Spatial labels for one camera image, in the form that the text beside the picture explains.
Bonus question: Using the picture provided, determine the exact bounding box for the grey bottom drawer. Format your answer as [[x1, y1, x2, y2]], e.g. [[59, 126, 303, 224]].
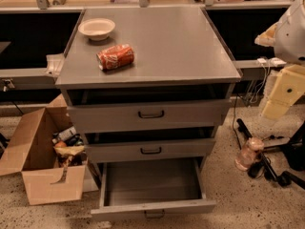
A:
[[91, 157, 215, 221]]

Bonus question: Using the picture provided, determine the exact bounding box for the grey drawer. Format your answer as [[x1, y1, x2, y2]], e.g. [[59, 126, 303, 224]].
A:
[[85, 127, 215, 163], [69, 85, 230, 134], [91, 157, 215, 221]]

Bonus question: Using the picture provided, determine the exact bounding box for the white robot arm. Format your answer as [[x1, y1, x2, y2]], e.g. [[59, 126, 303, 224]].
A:
[[254, 0, 305, 121]]

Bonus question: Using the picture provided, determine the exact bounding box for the grey top drawer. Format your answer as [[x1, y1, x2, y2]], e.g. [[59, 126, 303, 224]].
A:
[[69, 85, 230, 134]]

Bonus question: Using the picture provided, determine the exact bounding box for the grey drawer cabinet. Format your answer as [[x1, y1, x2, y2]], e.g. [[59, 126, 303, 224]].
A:
[[55, 5, 242, 179]]

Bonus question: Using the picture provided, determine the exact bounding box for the grey middle drawer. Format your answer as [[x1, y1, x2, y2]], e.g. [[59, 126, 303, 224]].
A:
[[85, 127, 215, 163]]

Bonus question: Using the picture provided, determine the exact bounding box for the white power strip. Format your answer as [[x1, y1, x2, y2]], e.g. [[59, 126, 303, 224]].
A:
[[257, 57, 286, 68]]

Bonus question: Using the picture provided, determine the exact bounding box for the black chair base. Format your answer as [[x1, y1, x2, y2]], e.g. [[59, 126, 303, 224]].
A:
[[236, 118, 305, 189]]

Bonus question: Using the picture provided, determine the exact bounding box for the crushed orange soda can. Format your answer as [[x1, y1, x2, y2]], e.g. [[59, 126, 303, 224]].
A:
[[96, 44, 134, 71]]

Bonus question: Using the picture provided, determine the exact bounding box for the white bowl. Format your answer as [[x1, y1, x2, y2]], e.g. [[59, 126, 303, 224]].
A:
[[78, 18, 115, 41]]

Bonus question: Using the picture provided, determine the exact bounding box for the yellow snack bag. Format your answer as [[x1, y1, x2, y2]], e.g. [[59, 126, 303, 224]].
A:
[[54, 146, 85, 167]]

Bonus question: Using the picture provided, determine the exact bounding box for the white bottle in box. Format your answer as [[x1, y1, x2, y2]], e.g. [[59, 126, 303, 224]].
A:
[[52, 126, 76, 144]]

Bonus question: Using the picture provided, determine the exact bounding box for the open cardboard box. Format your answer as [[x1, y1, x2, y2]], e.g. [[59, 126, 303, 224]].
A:
[[0, 95, 86, 205]]

